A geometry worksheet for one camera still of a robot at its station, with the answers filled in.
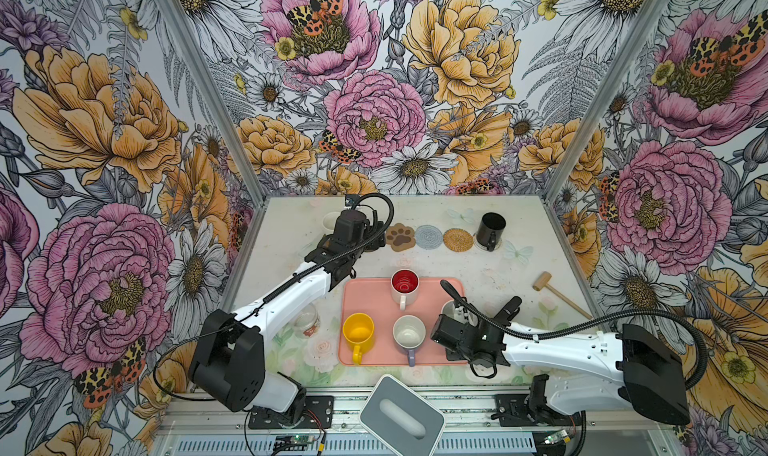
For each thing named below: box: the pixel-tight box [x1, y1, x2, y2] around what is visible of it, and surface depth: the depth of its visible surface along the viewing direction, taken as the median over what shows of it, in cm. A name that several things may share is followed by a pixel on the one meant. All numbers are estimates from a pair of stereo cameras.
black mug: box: [476, 212, 507, 252], surface depth 104 cm
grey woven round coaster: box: [416, 224, 443, 250], surface depth 111 cm
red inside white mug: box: [390, 268, 420, 311], surface depth 91 cm
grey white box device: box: [359, 374, 446, 456], surface depth 71 cm
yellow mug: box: [342, 312, 375, 366], surface depth 82 cm
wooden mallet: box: [532, 271, 593, 320], surface depth 99 cm
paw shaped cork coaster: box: [385, 222, 417, 252], surface depth 111 cm
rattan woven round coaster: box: [443, 228, 474, 253], surface depth 111 cm
